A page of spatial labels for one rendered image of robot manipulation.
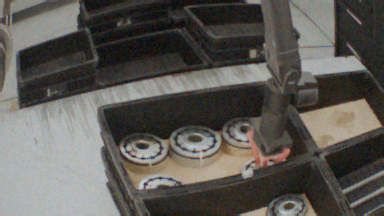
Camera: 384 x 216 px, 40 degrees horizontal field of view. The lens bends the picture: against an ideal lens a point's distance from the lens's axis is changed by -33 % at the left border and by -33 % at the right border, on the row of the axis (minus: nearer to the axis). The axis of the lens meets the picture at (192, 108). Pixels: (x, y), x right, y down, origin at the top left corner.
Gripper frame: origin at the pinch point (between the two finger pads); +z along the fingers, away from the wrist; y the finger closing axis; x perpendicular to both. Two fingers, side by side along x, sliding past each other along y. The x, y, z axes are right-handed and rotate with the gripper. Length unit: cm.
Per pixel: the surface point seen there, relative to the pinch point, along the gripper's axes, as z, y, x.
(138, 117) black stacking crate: -0.9, 21.2, 19.4
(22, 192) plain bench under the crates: 21, 21, 57
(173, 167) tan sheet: 5.3, 11.4, 14.7
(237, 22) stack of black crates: 33, 129, -53
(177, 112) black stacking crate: -1.2, 21.0, 11.1
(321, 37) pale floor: 76, 198, -151
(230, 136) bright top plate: 1.4, 14.4, 1.8
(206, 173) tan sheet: 4.9, 7.5, 9.1
